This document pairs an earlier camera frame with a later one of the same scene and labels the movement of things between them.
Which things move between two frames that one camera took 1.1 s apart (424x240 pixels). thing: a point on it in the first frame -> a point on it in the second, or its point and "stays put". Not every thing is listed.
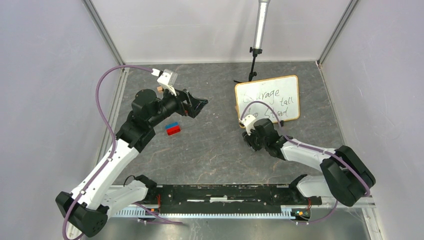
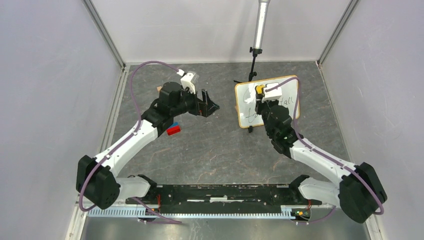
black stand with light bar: (260, 24) stays put
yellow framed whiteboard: (282, 93) stays put
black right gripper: (249, 139) -> (259, 104)
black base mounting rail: (231, 199) stays put
